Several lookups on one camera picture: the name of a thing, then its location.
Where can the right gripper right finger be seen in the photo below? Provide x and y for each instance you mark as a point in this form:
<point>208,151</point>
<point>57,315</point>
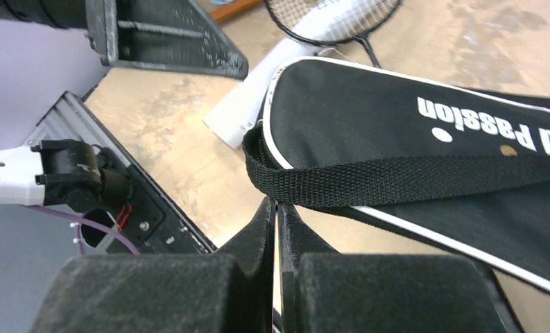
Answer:
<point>326,291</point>

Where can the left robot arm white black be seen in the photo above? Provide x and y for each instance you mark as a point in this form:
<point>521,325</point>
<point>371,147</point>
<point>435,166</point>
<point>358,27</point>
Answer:
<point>18,169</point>

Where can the black SPORT racket bag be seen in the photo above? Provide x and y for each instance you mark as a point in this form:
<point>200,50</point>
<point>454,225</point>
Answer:
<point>462,169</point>

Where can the white shuttlecock tube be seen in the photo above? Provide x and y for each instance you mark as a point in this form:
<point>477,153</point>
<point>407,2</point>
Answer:
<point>237,112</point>

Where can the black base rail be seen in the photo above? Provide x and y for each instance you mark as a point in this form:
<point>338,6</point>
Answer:
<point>132,202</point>

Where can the black racket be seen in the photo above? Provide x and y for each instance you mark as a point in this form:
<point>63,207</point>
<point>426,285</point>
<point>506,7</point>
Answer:
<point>332,23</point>

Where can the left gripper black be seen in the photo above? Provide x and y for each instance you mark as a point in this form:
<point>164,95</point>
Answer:
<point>98,18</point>

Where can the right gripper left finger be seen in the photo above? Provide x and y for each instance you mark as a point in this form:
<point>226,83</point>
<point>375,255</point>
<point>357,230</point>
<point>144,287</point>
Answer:
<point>230,290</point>

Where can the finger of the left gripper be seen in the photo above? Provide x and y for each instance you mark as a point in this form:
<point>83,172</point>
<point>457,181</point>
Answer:
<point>174,36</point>

